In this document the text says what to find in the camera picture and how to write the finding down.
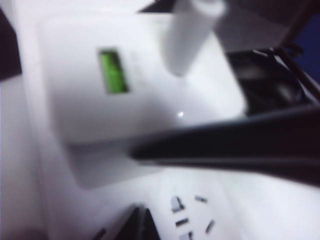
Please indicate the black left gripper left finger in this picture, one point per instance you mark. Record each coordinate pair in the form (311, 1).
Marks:
(135, 227)

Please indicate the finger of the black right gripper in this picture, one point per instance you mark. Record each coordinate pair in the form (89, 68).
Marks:
(262, 22)
(237, 145)

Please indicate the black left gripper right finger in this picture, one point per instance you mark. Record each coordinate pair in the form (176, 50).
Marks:
(151, 230)

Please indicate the white power strip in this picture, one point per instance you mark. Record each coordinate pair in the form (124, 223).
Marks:
(225, 205)

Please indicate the white USB charger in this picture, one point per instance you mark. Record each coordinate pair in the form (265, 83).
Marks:
(75, 75)

